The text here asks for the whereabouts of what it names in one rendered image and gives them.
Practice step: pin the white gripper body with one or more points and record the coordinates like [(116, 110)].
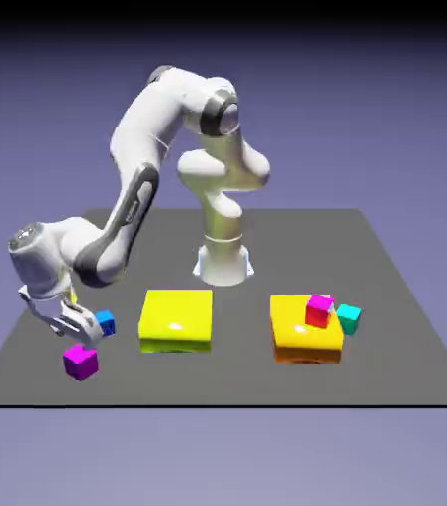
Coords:
[(74, 325)]

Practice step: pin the small teal cube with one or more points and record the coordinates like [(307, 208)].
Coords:
[(349, 318)]

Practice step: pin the large orange box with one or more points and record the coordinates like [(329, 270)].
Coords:
[(298, 336)]

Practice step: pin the small magenta cube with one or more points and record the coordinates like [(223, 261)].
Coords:
[(81, 363)]

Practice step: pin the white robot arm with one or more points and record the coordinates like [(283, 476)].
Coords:
[(140, 130)]

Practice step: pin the small blue cube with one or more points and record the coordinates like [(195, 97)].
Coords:
[(107, 321)]

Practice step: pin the small red cube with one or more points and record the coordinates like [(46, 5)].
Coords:
[(318, 314)]

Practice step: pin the large yellow box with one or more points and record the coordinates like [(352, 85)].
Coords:
[(175, 316)]

